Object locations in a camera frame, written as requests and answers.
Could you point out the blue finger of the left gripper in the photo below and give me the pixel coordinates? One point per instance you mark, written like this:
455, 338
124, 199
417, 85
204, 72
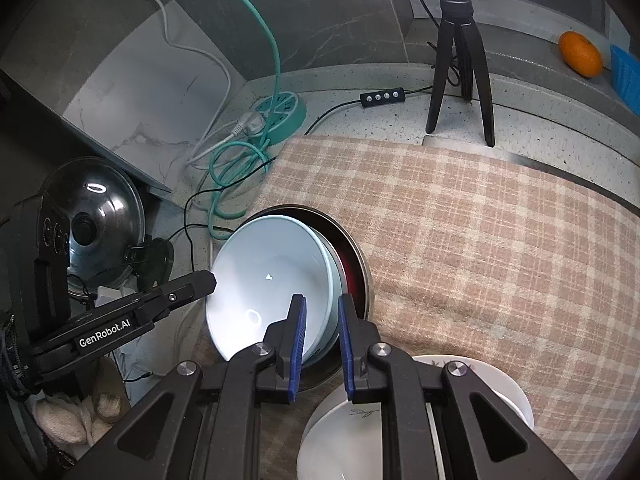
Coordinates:
180, 292

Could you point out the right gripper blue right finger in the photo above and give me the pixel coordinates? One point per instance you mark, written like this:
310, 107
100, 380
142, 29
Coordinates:
363, 382

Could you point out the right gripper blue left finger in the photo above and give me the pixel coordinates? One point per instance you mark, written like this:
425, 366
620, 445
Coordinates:
281, 378

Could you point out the red steel mixing bowl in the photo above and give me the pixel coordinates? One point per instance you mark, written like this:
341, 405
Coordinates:
356, 277

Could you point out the pale blue ceramic bowl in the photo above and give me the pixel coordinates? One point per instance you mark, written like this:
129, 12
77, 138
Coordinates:
258, 270

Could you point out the white leaf pattern plate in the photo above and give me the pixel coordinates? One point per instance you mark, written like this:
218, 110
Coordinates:
391, 433

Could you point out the left gloved hand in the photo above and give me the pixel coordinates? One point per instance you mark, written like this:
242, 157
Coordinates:
71, 421

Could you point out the steel pot lid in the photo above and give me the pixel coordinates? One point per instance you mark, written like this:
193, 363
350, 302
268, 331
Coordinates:
106, 219

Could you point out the plaid beige table cloth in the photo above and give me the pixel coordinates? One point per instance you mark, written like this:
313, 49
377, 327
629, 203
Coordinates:
474, 256

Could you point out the teal round power strip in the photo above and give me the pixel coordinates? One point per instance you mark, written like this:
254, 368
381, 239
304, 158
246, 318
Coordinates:
282, 119

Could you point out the black inline light controller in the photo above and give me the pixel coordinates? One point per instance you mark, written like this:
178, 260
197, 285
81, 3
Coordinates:
382, 97

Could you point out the black light tripod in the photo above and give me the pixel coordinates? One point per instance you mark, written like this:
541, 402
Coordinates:
459, 39

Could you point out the orange fruit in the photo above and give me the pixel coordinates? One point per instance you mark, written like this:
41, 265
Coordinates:
580, 54

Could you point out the blue plastic cup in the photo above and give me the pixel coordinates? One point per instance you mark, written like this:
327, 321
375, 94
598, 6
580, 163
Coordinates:
625, 71

